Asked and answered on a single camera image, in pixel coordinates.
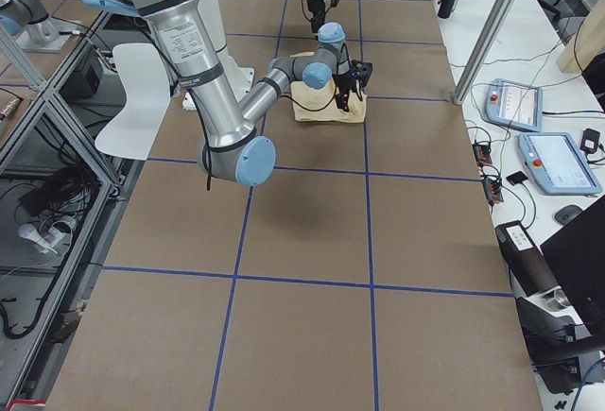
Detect small black square pad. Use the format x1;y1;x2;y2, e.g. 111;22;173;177
506;171;527;185

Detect brown black box device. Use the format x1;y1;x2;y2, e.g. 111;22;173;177
494;221;559;296

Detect metal cup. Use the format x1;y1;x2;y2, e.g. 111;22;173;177
546;288;571;311

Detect teach pendant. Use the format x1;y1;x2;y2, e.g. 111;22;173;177
484;78;543;132
517;132;602;196

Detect black monitor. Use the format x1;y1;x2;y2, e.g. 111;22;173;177
541;198;604;334

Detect white curved plastic panel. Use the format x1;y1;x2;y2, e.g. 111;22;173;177
95;43;171;161

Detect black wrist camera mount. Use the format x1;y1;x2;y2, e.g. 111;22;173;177
350;60;373;89

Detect far teach pendant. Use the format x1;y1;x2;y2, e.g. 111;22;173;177
484;78;543;132

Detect orange black electronics board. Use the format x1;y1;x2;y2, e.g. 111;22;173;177
472;143;493;167
481;176;504;206

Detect near teach pendant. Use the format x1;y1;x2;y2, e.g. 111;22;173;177
517;132;602;196

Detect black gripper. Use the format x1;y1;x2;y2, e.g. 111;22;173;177
306;0;325;33
336;70;357;112

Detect cream long-sleeve graphic shirt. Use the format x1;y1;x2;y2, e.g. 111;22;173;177
290;81;367;124

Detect black computer mouse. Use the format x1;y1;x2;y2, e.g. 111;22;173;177
554;205;582;226

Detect neighbour robot arm base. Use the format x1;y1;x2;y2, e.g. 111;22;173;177
1;0;80;53

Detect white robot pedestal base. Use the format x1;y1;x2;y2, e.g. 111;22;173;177
198;0;254;102

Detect black power adapter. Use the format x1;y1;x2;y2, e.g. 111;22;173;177
580;128;600;154

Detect orange black electronics board near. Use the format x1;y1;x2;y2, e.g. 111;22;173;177
481;176;504;206

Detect orange black electronics board far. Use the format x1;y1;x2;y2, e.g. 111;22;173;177
472;143;493;167

